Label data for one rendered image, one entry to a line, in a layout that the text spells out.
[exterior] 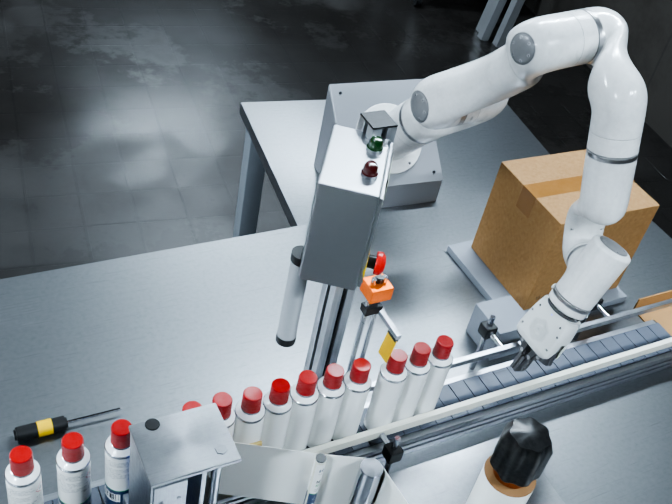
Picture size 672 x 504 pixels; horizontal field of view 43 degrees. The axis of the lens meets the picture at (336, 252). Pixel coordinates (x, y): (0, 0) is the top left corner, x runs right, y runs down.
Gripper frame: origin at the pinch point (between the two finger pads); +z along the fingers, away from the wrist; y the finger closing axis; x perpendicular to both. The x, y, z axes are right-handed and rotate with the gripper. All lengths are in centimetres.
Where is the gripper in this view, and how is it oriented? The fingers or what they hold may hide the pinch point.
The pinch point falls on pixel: (521, 362)
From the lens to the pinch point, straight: 184.4
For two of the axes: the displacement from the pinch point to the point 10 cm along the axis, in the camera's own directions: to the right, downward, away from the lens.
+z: -4.6, 7.6, 4.5
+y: 4.4, 6.4, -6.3
